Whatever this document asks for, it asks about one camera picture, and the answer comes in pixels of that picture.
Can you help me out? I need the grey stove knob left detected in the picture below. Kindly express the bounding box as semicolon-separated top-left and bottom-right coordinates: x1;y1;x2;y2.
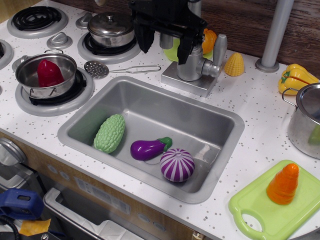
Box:
11;55;31;73

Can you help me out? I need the grey stove knob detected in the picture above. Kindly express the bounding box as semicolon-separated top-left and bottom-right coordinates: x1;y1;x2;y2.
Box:
11;55;31;73
75;12;93;30
46;32;73;50

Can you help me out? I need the grey oven door handle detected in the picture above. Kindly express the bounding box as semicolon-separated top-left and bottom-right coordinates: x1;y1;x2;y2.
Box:
43;188;141;240

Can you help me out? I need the steel pot with lid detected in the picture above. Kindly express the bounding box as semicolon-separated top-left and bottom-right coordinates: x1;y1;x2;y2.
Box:
87;12;135;48

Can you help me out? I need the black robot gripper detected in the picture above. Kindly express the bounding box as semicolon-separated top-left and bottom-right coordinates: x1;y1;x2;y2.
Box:
128;0;207;65

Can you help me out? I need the purple striped toy onion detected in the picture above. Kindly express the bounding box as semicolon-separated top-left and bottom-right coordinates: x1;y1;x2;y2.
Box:
160;148;195;183

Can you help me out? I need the steel slotted skimmer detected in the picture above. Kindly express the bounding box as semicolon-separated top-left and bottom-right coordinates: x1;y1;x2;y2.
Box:
84;60;162;79

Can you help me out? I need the grey support pole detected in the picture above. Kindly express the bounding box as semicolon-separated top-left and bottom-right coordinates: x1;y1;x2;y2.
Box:
255;0;295;73

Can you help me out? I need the silver toy faucet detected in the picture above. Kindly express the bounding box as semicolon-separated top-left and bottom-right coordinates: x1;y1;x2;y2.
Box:
159;0;228;98

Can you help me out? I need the green toy bitter gourd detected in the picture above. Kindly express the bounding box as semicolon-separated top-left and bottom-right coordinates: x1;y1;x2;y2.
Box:
93;114;126;154

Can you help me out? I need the front left stove burner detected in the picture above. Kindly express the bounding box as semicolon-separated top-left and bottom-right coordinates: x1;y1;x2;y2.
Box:
15;68;95;117

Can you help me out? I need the steel pot with handles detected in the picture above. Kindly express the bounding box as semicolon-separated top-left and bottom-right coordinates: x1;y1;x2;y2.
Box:
15;52;77;99

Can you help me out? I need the stove burner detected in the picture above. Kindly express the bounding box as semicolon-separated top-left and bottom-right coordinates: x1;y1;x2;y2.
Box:
0;39;14;70
77;35;141;65
15;68;95;117
7;6;69;39

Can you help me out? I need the grey stove knob rear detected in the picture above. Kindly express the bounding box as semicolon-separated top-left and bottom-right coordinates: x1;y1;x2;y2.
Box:
75;12;93;30

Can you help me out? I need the orange toy pumpkin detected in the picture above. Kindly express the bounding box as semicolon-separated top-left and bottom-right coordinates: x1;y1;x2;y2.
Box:
202;28;217;55

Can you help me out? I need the far left stove burner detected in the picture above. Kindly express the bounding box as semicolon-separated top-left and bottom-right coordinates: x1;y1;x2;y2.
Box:
0;39;14;70

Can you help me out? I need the green toy plate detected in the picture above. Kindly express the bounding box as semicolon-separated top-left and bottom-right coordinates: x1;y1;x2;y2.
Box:
163;38;180;62

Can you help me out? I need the red toy pepper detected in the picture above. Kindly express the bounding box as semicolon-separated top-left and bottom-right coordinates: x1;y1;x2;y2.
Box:
37;59;65;88

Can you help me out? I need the middle stove burner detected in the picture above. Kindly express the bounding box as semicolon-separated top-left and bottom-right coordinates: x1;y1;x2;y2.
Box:
77;35;141;65

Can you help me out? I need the grey toy sink basin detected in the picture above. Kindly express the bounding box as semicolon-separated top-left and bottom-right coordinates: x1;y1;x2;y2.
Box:
57;76;245;204

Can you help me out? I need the yellow toy bell pepper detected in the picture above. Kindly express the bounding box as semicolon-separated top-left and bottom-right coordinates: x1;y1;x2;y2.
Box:
278;63;320;95

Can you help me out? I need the purple toy eggplant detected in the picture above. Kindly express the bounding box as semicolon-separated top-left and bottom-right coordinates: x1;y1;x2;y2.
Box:
130;137;173;161

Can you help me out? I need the blue clamp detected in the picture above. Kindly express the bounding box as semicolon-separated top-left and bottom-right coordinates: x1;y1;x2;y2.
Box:
0;188;44;220

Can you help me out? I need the green toy cutting board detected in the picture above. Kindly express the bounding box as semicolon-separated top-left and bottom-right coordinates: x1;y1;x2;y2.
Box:
228;160;320;240

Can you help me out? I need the orange toy carrot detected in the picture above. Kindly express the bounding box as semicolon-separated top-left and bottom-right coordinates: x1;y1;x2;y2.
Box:
266;163;300;205

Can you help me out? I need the back left stove burner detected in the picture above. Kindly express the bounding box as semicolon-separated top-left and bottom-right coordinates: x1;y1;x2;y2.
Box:
7;6;69;39

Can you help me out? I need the yellow toy corn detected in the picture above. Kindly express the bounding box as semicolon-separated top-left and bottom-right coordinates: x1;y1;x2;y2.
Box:
224;52;245;77

